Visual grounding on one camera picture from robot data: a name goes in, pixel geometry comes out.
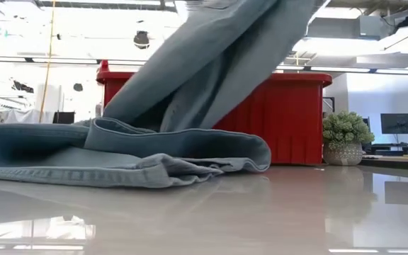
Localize black cabinet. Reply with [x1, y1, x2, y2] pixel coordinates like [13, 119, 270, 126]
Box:
[52, 111, 76, 125]

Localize yellow hanging strap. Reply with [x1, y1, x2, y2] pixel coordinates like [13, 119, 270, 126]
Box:
[38, 0, 57, 123]

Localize light blue denim jeans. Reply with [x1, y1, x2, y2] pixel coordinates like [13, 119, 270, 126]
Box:
[0, 0, 315, 189]

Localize black computer monitor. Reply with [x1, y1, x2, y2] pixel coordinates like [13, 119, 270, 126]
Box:
[380, 113, 408, 135]

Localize white hanging cloth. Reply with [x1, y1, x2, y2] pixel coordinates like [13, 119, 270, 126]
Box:
[0, 108, 55, 125]

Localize black ceiling dome camera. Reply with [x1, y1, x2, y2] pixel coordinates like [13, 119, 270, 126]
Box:
[133, 30, 151, 50]

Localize red plastic bin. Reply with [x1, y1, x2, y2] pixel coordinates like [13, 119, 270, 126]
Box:
[96, 70, 333, 166]

